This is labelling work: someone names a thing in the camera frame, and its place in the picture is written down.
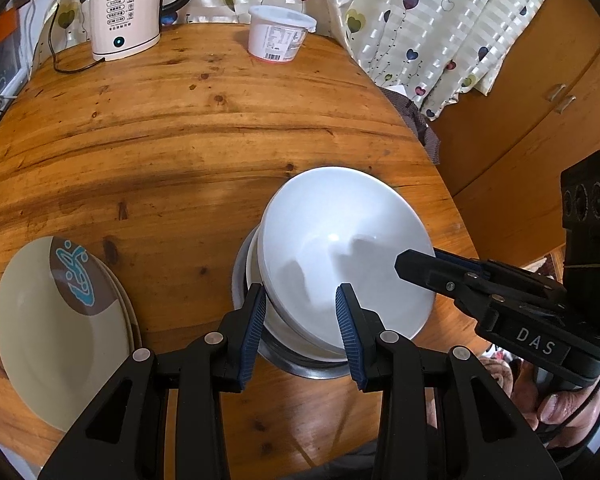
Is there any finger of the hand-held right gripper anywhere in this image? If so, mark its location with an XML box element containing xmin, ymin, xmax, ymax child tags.
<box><xmin>394</xmin><ymin>248</ymin><xmax>497</xmax><ymax>317</ymax></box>
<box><xmin>434</xmin><ymin>251</ymin><xmax>567</xmax><ymax>302</ymax></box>

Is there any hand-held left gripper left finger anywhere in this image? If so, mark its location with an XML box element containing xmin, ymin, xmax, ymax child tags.
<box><xmin>37</xmin><ymin>283</ymin><xmax>267</xmax><ymax>480</ymax></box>

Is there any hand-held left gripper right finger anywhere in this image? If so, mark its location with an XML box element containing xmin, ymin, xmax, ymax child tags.
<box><xmin>335</xmin><ymin>283</ymin><xmax>563</xmax><ymax>480</ymax></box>

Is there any white ceramic bowl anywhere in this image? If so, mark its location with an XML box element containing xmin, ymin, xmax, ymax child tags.
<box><xmin>259</xmin><ymin>166</ymin><xmax>436</xmax><ymax>342</ymax></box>
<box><xmin>244</xmin><ymin>229</ymin><xmax>351</xmax><ymax>364</ymax></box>

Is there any stainless steel bowl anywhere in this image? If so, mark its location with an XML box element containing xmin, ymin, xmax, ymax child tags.
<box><xmin>231</xmin><ymin>240</ymin><xmax>352</xmax><ymax>379</ymax></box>

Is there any beige plate with blue pattern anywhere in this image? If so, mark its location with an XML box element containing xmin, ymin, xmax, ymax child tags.
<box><xmin>94</xmin><ymin>254</ymin><xmax>142</xmax><ymax>362</ymax></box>
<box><xmin>0</xmin><ymin>236</ymin><xmax>134</xmax><ymax>434</ymax></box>

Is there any person's right hand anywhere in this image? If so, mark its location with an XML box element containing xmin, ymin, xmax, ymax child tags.
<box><xmin>510</xmin><ymin>360</ymin><xmax>600</xmax><ymax>450</ymax></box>

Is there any dark patterned cloth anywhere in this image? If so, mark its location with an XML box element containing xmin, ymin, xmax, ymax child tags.
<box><xmin>384</xmin><ymin>87</ymin><xmax>442</xmax><ymax>165</ymax></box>

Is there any wooden cabinet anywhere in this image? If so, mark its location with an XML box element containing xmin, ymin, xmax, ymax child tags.
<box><xmin>430</xmin><ymin>0</ymin><xmax>600</xmax><ymax>273</ymax></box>

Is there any heart print curtain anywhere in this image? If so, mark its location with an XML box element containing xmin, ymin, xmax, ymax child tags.
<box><xmin>47</xmin><ymin>0</ymin><xmax>557</xmax><ymax>122</ymax></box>

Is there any white plastic tub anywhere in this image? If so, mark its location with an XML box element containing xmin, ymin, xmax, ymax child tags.
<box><xmin>247</xmin><ymin>5</ymin><xmax>317</xmax><ymax>64</ymax></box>

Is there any white electric kettle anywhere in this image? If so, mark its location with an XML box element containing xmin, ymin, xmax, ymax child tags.
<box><xmin>90</xmin><ymin>0</ymin><xmax>201</xmax><ymax>62</ymax></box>

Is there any black kettle power cable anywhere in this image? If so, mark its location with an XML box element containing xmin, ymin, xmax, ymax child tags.
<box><xmin>47</xmin><ymin>4</ymin><xmax>104</xmax><ymax>74</ymax></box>

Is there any white charging cable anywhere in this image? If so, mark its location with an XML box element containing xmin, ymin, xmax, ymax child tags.
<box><xmin>27</xmin><ymin>0</ymin><xmax>40</xmax><ymax>63</ymax></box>

